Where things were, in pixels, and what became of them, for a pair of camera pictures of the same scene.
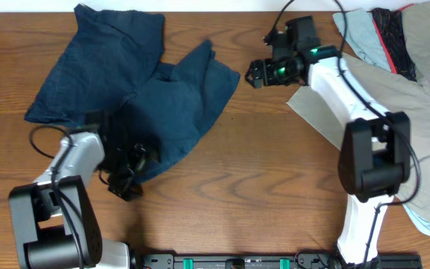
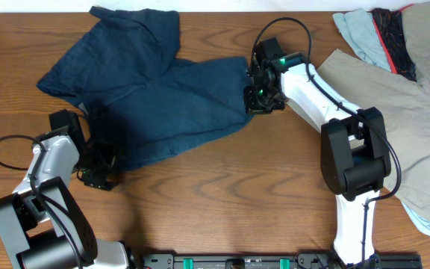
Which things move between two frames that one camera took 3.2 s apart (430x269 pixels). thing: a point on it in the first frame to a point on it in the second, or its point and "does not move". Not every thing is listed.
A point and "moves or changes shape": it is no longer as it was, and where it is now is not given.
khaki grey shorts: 428,29 does not move
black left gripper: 122,183 to 101,176
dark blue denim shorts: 113,63 moves or changes shape
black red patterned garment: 390,28 does not move
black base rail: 301,261 does not move
